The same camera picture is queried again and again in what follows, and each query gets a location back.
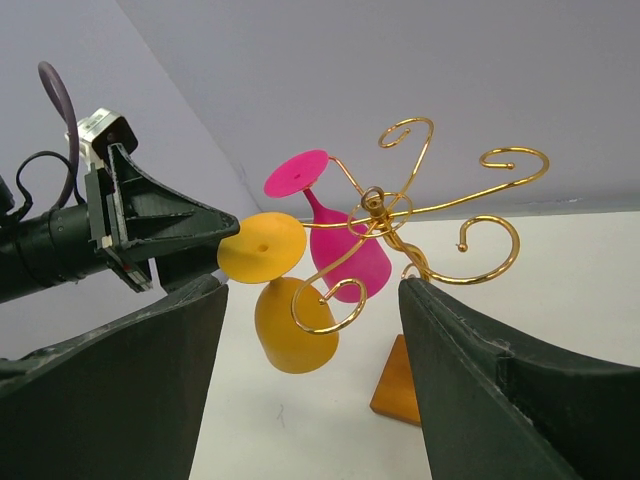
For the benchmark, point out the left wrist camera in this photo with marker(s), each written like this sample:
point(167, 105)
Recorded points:
point(89, 138)

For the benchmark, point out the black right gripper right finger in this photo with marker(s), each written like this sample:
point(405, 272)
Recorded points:
point(497, 403)

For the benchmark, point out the magenta wine glass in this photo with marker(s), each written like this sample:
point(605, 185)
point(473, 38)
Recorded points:
point(329, 237)

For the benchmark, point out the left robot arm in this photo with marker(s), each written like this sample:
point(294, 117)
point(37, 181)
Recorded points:
point(52, 249)

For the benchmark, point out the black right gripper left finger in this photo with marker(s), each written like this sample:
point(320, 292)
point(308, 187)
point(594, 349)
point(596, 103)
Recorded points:
point(122, 401)

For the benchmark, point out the gold wire wine glass rack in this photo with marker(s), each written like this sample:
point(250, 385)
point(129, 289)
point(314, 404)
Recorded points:
point(381, 214)

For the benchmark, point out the wooden rack base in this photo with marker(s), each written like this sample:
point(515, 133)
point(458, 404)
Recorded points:
point(394, 396)

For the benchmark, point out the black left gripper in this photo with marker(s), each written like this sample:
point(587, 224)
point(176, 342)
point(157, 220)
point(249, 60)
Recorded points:
point(129, 209)

